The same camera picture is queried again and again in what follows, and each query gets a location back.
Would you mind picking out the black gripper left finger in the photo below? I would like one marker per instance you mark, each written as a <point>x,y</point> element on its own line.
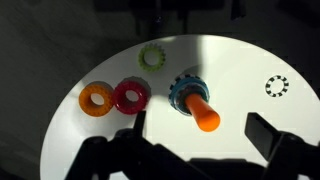
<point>140,122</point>

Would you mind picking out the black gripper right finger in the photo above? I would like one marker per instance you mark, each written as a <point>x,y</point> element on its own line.
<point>261,133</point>

